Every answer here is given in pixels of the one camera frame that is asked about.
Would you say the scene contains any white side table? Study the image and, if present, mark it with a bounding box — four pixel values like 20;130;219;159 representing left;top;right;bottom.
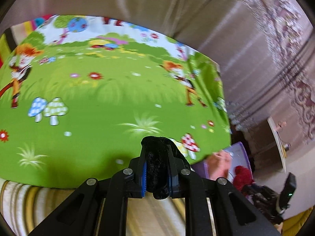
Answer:
267;117;291;173

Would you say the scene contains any dark brown knitted cloth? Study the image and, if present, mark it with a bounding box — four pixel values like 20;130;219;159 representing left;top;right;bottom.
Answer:
141;136;178;200

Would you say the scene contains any dark red knitted cloth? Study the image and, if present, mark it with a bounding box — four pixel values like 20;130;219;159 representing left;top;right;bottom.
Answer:
233;166;254;192

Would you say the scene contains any colourful cartoon play mat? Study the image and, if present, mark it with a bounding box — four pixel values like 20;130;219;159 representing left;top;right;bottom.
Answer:
1;15;231;188

